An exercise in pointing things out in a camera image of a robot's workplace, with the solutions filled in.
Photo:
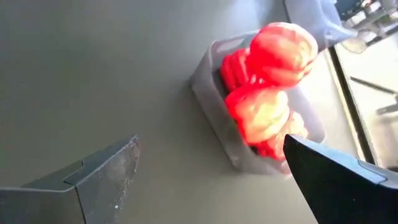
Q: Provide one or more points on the translucent grey plastic basket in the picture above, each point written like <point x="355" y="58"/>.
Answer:
<point x="211" y="102"/>

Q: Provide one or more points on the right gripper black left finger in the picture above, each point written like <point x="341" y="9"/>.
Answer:
<point x="77" y="199"/>

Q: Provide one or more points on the bluish grey plastic basket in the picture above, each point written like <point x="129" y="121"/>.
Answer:
<point x="311" y="18"/>

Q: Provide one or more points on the red bell pepper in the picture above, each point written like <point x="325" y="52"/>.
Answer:
<point x="258" y="115"/>
<point x="280" y="53"/>
<point x="295" y="126"/>
<point x="233" y="71"/>

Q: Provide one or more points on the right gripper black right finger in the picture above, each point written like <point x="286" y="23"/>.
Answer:
<point x="348" y="193"/>

